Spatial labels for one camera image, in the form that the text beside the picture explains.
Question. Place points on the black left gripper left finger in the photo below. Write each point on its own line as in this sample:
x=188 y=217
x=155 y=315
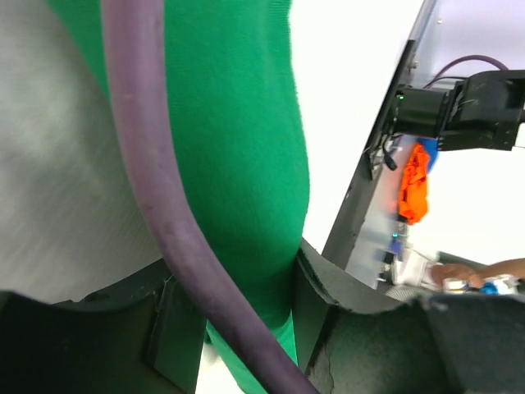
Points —
x=139 y=335

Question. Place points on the green t-shirt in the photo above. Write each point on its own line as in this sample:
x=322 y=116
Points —
x=208 y=121

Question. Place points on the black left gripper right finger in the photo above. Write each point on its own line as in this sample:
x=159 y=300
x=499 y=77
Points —
x=353 y=339

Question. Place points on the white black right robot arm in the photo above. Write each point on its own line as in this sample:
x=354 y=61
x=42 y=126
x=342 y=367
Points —
x=484 y=111

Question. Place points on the bare human hand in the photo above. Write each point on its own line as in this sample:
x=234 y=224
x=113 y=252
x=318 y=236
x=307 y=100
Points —
x=440 y=272

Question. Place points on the orange cloth in background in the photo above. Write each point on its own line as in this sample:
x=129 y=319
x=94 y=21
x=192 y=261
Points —
x=412 y=201

